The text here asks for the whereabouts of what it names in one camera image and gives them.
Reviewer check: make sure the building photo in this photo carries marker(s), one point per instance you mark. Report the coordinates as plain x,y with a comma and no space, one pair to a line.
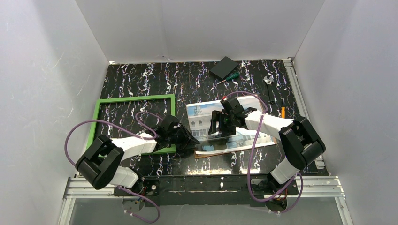
199,116

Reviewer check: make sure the green handled screwdriver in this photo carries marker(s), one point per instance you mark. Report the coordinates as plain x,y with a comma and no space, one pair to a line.
229,78

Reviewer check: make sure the green picture frame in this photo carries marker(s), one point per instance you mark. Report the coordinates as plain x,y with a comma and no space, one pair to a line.
96,124

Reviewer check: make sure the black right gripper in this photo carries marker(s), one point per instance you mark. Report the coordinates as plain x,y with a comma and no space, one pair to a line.
220,121

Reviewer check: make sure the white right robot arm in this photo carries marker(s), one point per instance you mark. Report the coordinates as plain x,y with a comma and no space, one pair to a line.
301,143

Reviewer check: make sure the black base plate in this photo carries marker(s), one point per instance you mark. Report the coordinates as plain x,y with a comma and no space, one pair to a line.
202,188

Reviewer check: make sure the black square box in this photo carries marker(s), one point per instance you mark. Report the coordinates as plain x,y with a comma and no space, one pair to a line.
223,68

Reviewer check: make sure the aluminium rail frame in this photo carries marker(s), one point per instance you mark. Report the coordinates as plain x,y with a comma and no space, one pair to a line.
181,83

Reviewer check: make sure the orange handled screwdriver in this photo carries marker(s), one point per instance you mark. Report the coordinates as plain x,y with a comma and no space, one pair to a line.
283,112

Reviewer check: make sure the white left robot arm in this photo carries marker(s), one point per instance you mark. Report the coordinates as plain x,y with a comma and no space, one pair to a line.
100,164

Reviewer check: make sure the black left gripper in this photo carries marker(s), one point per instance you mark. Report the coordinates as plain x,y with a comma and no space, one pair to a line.
179,137

